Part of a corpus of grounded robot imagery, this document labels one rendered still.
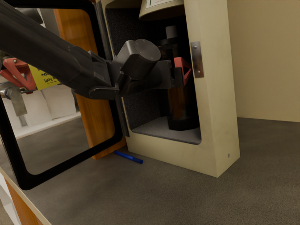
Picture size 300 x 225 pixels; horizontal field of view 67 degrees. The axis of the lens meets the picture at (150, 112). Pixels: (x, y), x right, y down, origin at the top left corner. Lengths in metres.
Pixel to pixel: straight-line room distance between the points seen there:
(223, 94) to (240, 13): 0.43
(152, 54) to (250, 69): 0.52
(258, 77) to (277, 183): 0.45
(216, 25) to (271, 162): 0.33
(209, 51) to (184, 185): 0.29
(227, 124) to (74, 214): 0.38
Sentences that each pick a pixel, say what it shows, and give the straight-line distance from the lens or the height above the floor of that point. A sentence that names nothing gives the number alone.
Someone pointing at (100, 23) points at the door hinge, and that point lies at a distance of 0.70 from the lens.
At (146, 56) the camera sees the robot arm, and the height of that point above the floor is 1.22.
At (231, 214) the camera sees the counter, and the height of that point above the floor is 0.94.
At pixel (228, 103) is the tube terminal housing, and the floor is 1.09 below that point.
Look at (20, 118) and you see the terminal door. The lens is 0.55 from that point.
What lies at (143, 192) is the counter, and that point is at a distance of 0.53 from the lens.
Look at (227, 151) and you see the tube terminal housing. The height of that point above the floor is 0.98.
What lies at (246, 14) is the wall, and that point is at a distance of 0.89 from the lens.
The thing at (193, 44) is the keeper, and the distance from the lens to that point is 0.47.
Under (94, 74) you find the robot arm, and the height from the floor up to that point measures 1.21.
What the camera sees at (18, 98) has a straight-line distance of 0.53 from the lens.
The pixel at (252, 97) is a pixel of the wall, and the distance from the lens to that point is 0.91.
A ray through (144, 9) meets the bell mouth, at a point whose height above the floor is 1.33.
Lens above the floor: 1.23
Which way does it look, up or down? 14 degrees down
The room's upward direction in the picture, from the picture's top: 10 degrees counter-clockwise
